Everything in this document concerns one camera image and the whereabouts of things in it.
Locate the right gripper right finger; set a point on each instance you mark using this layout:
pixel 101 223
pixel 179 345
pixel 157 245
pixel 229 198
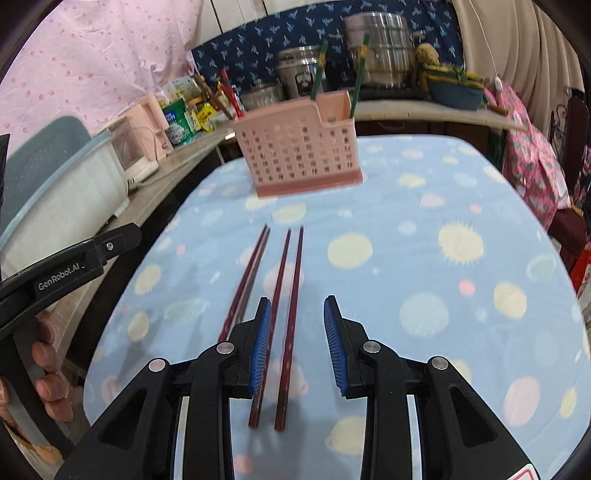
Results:
pixel 337 349

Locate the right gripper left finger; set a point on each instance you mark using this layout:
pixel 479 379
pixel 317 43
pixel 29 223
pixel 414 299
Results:
pixel 260 335

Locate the dark red chopstick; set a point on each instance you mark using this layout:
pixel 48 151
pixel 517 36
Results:
pixel 257 401
pixel 288 346
pixel 249 283
pixel 233 308

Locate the green chopstick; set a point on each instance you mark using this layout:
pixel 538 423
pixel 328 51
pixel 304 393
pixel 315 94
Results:
pixel 360 74
pixel 320 71

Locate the person's left hand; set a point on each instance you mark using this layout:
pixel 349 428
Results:
pixel 36 405

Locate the white plastic tub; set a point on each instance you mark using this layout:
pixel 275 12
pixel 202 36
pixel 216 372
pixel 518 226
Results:
pixel 73 204

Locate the blue planet-print tablecloth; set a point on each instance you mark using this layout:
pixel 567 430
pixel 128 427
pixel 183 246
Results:
pixel 434 253

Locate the white blender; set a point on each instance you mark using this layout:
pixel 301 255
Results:
pixel 136 164

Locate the pink perforated utensil basket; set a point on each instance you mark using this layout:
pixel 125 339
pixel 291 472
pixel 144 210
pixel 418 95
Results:
pixel 300 145

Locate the pink electric kettle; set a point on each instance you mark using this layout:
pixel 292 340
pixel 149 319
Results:
pixel 150 126

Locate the green tin can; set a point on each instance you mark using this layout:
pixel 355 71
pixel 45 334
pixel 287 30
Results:
pixel 178 131

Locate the small lidded steel pot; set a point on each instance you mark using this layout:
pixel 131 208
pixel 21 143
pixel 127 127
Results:
pixel 262 95

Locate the pink floral curtain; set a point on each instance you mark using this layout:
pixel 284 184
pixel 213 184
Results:
pixel 93 59

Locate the pink pineapple apron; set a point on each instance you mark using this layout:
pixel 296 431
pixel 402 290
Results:
pixel 530 163

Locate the blue basin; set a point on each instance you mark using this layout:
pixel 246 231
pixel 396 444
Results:
pixel 454 94

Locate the silver rice cooker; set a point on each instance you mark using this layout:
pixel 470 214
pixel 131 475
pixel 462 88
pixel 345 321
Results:
pixel 296 69

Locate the large steel steamer pot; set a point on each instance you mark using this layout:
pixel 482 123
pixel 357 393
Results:
pixel 390 45

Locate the navy floral backsplash cloth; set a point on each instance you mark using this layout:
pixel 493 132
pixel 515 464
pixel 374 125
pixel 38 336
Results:
pixel 248 52

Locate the beige curtain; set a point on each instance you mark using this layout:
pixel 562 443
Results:
pixel 517 42

